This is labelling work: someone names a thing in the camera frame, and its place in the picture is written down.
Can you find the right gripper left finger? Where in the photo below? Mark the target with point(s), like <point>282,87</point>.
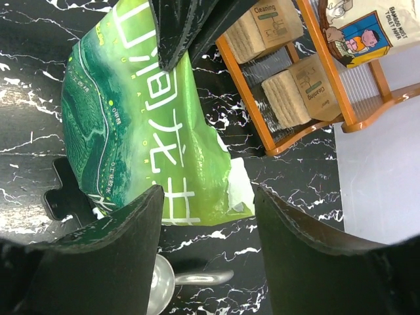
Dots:
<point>105,267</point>

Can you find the beige sponge pack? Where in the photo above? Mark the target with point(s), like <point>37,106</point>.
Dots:
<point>263,29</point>
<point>301,93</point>

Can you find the beige sponge pack left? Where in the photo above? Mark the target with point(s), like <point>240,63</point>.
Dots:
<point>263,29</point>

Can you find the grey metal scoop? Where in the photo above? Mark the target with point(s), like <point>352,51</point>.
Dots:
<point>164,281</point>

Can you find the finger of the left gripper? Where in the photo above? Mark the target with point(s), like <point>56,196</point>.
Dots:
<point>184,27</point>
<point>223,15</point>

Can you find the orange wooden shelf rack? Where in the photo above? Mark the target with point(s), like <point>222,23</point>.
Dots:
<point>363,92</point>

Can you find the green litter bag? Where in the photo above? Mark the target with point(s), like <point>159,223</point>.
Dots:
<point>129,125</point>

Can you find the beige sponge pack right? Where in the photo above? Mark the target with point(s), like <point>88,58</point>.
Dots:
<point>301,93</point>

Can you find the black bag clip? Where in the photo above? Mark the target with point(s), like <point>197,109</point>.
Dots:
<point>67,199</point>

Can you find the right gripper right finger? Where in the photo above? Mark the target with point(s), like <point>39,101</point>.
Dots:
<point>313,268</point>

